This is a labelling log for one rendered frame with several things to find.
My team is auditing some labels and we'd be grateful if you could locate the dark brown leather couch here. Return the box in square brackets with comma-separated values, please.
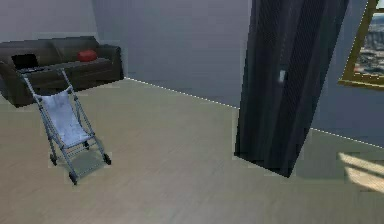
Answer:
[0, 35, 125, 108]

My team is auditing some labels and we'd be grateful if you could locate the tall black cabinet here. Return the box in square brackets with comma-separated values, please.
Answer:
[234, 0, 350, 178]

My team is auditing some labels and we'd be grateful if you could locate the red cushion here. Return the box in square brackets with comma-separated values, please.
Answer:
[77, 49, 98, 63]

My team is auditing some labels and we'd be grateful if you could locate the grey baby stroller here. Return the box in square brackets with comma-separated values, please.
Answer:
[18, 67, 112, 186]

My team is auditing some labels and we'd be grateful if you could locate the black laptop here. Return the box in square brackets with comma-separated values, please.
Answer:
[11, 53, 46, 73]

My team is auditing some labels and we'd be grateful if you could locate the gold framed window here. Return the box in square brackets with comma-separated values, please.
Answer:
[337, 0, 384, 91]

